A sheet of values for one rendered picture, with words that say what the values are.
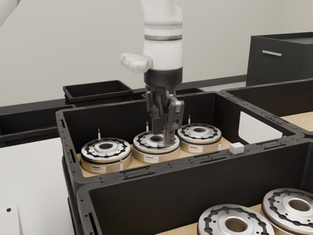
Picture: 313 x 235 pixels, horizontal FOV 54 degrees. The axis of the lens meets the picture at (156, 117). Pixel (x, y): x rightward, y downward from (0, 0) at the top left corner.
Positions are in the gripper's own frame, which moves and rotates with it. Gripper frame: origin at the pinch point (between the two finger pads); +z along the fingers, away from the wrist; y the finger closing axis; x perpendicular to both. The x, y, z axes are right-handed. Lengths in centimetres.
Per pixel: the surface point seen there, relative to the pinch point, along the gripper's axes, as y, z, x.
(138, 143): 2.9, 2.8, 4.5
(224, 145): -0.1, 6.1, -15.7
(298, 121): 4.4, 6.3, -43.4
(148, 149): -0.6, 2.8, 3.4
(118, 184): -19.9, -3.9, 15.2
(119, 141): 5.6, 3.0, 8.0
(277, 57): 96, 11, -123
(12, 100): 282, 75, 45
